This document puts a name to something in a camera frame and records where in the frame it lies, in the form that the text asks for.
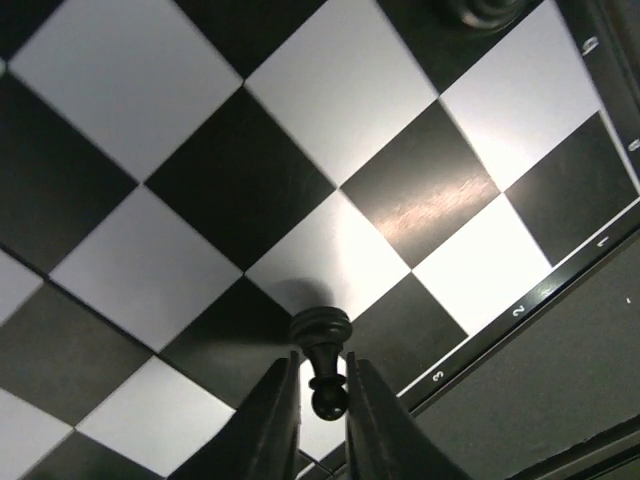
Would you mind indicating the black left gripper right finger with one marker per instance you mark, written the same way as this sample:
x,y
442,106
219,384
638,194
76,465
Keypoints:
x,y
383,441

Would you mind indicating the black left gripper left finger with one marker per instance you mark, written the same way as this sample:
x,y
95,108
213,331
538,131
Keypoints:
x,y
260,441

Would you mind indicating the black piece at top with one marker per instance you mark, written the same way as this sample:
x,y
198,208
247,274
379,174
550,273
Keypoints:
x,y
480,17

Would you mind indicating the black pawn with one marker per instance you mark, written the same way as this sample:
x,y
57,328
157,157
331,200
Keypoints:
x,y
321,332

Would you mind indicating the black and silver chessboard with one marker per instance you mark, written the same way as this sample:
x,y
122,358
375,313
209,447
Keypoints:
x,y
179,178

